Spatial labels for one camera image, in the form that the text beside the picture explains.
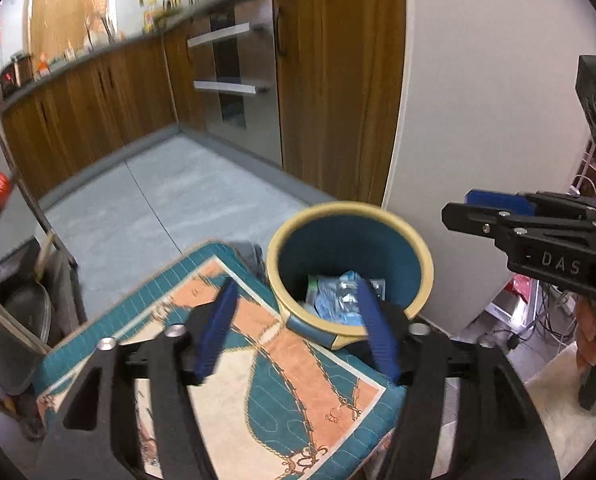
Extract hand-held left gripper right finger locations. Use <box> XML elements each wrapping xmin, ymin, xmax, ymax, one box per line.
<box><xmin>355</xmin><ymin>279</ymin><xmax>561</xmax><ymax>480</ymax></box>

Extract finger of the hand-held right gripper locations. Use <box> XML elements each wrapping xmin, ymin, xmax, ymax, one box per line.
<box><xmin>465</xmin><ymin>189</ymin><xmax>596</xmax><ymax>215</ymax></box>
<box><xmin>440</xmin><ymin>201</ymin><xmax>596</xmax><ymax>241</ymax></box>

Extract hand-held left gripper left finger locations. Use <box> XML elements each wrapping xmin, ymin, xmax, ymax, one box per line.
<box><xmin>35</xmin><ymin>276</ymin><xmax>241</xmax><ymax>480</ymax></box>

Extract blue face mask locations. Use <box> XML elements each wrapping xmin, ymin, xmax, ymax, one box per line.
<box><xmin>314</xmin><ymin>270</ymin><xmax>366</xmax><ymax>320</ymax></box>

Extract white green medicine box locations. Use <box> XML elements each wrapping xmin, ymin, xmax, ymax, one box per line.
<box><xmin>305</xmin><ymin>274</ymin><xmax>389</xmax><ymax>306</ymax></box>

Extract teal bin with yellow rim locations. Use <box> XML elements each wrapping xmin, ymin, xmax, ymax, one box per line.
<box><xmin>266</xmin><ymin>201</ymin><xmax>435</xmax><ymax>351</ymax></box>

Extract person's right hand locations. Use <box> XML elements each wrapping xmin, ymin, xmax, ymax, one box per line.
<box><xmin>573</xmin><ymin>296</ymin><xmax>596</xmax><ymax>372</ymax></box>

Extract teal orange printed cushion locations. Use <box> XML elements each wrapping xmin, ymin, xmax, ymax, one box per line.
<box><xmin>33</xmin><ymin>240</ymin><xmax>409</xmax><ymax>480</ymax></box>

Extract grey cloth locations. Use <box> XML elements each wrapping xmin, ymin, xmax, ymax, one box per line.
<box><xmin>230</xmin><ymin>241</ymin><xmax>265</xmax><ymax>273</ymax></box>

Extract cream fluffy rug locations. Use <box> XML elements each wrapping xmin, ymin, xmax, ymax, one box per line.
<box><xmin>523</xmin><ymin>345</ymin><xmax>596</xmax><ymax>480</ymax></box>

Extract round metal pan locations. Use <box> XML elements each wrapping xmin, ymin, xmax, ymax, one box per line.
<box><xmin>0</xmin><ymin>280</ymin><xmax>54</xmax><ymax>396</ymax></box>

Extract wooden kitchen cabinets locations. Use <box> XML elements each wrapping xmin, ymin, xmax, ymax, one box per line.
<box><xmin>0</xmin><ymin>0</ymin><xmax>408</xmax><ymax>206</ymax></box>

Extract stainless steel shelf rack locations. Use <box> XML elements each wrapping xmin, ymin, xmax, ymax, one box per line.
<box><xmin>0</xmin><ymin>25</ymin><xmax>86</xmax><ymax>436</ymax></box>

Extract stainless steel oven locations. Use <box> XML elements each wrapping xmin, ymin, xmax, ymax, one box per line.
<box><xmin>185</xmin><ymin>0</ymin><xmax>284</xmax><ymax>168</ymax></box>

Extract black tray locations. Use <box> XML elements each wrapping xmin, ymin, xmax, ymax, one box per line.
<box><xmin>0</xmin><ymin>240</ymin><xmax>44</xmax><ymax>291</ymax></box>

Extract grey kitchen countertop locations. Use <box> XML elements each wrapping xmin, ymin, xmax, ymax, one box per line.
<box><xmin>0</xmin><ymin>0</ymin><xmax>404</xmax><ymax>111</ymax></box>

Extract dark red rice cooker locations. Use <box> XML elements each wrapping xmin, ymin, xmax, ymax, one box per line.
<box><xmin>0</xmin><ymin>55</ymin><xmax>33</xmax><ymax>96</ymax></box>

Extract bamboo window blind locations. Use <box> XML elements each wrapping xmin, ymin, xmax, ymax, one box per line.
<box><xmin>30</xmin><ymin>0</ymin><xmax>111</xmax><ymax>56</ymax></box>

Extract wooden handle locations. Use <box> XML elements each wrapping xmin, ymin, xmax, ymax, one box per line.
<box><xmin>34</xmin><ymin>230</ymin><xmax>59</xmax><ymax>281</ymax></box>

